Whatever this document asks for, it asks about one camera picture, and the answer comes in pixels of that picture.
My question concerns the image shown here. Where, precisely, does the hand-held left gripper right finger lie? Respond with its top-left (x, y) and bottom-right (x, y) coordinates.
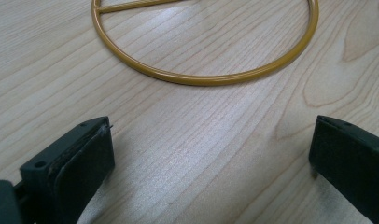
top-left (308, 115), bottom-right (379, 224)

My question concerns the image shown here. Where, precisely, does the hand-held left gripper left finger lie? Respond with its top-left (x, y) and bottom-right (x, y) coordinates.
top-left (19, 116), bottom-right (116, 224)

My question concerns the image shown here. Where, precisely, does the gold metal ring stand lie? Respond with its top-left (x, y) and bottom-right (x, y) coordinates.
top-left (91, 0), bottom-right (320, 87)

